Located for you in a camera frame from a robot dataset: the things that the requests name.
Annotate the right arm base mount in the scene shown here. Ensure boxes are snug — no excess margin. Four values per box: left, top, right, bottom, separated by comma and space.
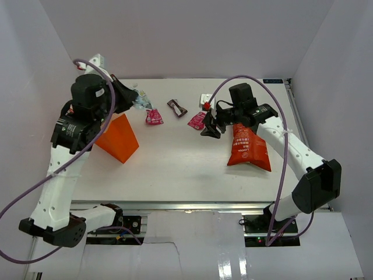
238, 215, 300, 248

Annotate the red chips bag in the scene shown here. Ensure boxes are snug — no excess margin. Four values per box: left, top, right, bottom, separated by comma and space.
227, 124, 272, 172

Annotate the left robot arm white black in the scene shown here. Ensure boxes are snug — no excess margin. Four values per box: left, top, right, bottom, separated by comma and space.
19, 73, 138, 248

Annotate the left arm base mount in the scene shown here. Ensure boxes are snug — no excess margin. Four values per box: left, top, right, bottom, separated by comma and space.
86, 215, 147, 246

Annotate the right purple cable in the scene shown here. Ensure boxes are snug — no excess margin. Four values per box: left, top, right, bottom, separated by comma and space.
208, 75, 315, 247

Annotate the pink snack packet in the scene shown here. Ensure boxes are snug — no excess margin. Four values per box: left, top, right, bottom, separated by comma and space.
188, 111, 206, 131
145, 109, 164, 125

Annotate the blue table label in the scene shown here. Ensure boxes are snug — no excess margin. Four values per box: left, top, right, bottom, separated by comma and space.
263, 79, 283, 84

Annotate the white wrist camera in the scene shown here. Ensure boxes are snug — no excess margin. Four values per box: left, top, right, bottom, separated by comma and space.
77, 54, 108, 74
199, 94, 216, 117

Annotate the aluminium right side rail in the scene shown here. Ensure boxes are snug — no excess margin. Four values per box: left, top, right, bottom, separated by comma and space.
281, 79, 340, 214

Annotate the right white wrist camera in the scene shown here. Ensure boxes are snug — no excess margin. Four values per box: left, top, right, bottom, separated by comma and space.
199, 94, 216, 117

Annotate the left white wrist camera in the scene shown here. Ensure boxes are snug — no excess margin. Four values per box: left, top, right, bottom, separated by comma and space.
77, 54, 108, 74

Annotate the brown chocolate wrapper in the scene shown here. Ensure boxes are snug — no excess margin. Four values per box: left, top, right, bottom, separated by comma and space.
167, 99, 188, 118

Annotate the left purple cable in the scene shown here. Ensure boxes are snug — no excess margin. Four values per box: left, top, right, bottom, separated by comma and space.
0, 58, 117, 265

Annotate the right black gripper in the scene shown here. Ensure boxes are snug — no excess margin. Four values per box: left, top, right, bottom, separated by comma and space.
200, 104, 242, 139

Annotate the pink snack packet left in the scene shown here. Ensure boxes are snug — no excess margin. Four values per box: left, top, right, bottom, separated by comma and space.
145, 109, 164, 125

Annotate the orange paper bag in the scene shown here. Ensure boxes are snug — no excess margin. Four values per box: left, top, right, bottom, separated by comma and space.
95, 113, 139, 164

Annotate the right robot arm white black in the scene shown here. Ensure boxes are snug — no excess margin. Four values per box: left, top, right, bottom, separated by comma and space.
199, 83, 342, 233

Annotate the grey Himalaya mint packet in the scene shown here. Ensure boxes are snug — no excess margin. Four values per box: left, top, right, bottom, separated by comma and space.
133, 89, 153, 110

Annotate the pink snack packet right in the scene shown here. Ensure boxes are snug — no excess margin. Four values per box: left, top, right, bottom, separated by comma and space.
188, 111, 206, 131

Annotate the aluminium front rail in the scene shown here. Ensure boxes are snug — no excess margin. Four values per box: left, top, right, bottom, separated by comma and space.
71, 201, 270, 211

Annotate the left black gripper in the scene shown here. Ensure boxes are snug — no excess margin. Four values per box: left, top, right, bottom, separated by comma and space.
95, 73, 139, 124

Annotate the aluminium rail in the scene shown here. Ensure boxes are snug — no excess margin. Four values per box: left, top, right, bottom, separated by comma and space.
281, 79, 340, 214
71, 201, 270, 211

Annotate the purple cable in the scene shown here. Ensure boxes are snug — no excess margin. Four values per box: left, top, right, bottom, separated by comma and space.
0, 58, 117, 265
208, 75, 315, 247

